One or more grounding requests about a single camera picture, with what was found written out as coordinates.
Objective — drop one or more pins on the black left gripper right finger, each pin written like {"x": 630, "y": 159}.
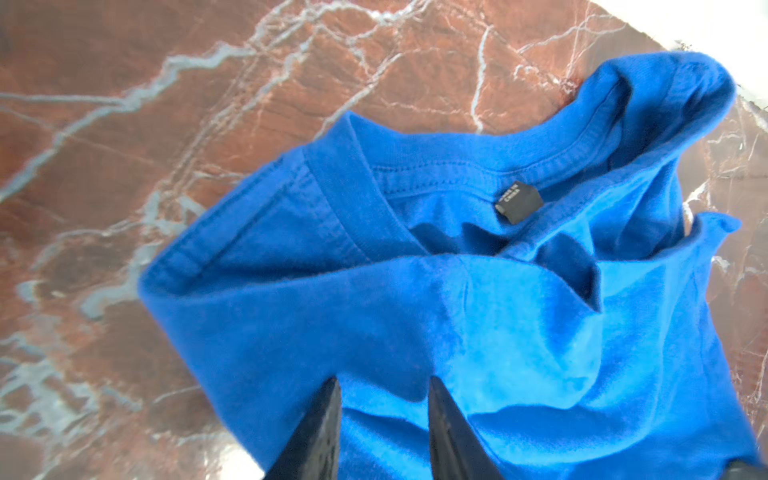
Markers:
{"x": 455, "y": 451}

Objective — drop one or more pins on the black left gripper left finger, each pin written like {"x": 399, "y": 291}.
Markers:
{"x": 312, "y": 452}

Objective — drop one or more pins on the blue printed t shirt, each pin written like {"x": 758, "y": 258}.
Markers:
{"x": 547, "y": 277}

